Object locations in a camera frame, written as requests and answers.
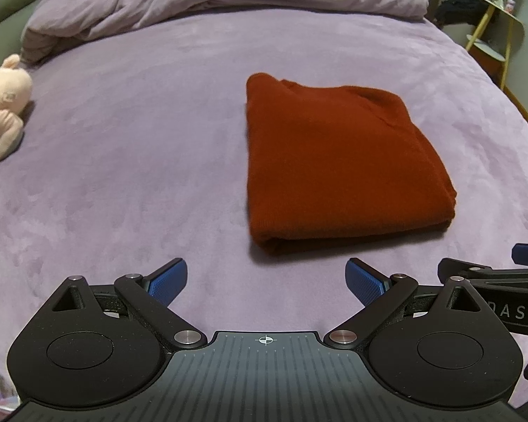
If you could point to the purple bed sheet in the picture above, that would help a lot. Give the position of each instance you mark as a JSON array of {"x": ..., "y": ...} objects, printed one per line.
[{"x": 114, "y": 162}]

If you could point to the black cloth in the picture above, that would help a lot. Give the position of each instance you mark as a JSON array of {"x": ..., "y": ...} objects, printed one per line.
[{"x": 462, "y": 6}]

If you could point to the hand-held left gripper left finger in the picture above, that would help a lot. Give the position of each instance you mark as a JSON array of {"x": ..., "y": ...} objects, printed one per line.
[{"x": 169, "y": 279}]

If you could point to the red knit sweater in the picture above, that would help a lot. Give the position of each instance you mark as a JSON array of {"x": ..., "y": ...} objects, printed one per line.
[{"x": 334, "y": 162}]

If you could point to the yellow side table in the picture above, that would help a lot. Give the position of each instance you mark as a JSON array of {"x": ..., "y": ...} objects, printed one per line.
[{"x": 497, "y": 30}]

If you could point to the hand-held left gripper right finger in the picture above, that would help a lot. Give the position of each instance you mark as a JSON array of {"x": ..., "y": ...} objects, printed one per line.
[{"x": 363, "y": 279}]

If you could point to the pink plush toy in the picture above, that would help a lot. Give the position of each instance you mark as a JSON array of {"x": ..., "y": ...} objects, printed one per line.
[{"x": 2, "y": 105}]

